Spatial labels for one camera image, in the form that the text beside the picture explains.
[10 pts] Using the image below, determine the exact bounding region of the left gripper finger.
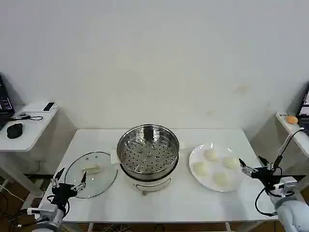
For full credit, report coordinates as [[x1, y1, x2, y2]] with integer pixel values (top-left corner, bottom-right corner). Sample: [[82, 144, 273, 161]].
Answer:
[[52, 167, 66, 188], [74, 171, 88, 193]]

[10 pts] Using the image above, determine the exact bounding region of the black monitor with dark frame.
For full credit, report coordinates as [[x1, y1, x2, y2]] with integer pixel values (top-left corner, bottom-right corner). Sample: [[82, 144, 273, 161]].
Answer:
[[297, 83, 309, 117]]

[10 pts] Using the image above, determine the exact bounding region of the perforated steel steamer basket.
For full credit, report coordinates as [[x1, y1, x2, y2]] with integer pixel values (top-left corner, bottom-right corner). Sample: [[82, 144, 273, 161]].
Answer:
[[117, 124, 181, 181]]

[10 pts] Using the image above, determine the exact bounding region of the looped black right arm cable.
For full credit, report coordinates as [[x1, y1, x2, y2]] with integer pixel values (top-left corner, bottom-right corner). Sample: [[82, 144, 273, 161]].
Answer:
[[255, 185, 279, 217]]

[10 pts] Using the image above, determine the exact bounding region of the round glass lid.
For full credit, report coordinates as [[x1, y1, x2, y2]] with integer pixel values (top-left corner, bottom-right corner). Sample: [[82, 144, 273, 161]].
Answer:
[[64, 151, 119, 200]]

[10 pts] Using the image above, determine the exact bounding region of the grey-tipped right arm cable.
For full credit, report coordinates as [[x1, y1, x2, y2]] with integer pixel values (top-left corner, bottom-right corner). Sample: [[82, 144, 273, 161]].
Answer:
[[273, 126, 306, 170]]

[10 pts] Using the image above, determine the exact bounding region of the white side table with mouse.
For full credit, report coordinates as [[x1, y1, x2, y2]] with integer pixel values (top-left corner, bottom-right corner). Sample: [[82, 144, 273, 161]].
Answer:
[[0, 100, 77, 179]]

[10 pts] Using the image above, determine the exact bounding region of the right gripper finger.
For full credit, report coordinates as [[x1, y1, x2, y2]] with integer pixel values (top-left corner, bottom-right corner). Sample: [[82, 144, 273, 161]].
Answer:
[[239, 158, 254, 178], [258, 156, 274, 169]]

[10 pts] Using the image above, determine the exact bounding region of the small flat phone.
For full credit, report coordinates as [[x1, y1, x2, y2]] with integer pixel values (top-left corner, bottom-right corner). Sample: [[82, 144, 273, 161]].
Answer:
[[42, 101, 56, 113]]

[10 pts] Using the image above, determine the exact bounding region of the black desk cable with adapter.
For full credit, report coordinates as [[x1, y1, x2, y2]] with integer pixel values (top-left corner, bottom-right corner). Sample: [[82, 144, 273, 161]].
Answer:
[[10, 112, 44, 122]]

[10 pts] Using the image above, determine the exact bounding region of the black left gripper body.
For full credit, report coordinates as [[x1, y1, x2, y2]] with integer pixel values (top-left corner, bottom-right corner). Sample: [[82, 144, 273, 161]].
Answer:
[[51, 183, 78, 206]]

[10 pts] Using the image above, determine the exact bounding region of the black laptop with lit screen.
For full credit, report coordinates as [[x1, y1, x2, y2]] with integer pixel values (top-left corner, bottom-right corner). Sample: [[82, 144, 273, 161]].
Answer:
[[0, 73, 15, 130]]

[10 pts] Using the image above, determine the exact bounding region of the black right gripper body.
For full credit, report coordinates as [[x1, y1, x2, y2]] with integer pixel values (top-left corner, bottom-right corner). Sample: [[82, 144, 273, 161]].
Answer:
[[252, 166, 283, 187]]

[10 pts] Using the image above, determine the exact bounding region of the black computer mouse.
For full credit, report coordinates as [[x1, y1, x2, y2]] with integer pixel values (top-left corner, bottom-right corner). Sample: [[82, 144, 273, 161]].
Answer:
[[6, 122, 24, 140]]

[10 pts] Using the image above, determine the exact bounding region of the white round plate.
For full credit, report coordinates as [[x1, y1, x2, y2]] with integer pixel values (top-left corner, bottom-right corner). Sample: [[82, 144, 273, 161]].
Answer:
[[188, 143, 247, 193]]

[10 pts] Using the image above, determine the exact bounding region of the white side table with orange ball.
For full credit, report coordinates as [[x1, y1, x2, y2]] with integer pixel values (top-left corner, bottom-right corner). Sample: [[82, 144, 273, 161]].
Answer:
[[250, 111, 309, 174]]

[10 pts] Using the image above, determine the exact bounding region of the black floor cable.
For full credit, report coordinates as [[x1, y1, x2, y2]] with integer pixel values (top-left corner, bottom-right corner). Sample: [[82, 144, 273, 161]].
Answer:
[[0, 177, 28, 229]]

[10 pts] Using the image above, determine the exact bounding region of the white electric cooker base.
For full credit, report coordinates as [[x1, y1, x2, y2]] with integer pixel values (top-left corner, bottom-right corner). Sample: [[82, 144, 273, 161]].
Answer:
[[110, 142, 187, 196]]

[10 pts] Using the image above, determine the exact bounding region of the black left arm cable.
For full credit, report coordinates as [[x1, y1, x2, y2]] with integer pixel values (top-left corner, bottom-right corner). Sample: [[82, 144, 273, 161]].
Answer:
[[46, 194, 71, 218]]

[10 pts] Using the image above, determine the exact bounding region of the white steamed bun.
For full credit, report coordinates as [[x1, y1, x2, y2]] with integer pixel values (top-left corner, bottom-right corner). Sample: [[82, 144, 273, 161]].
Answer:
[[194, 161, 209, 176], [223, 157, 240, 170], [204, 149, 219, 161], [212, 172, 231, 187]]

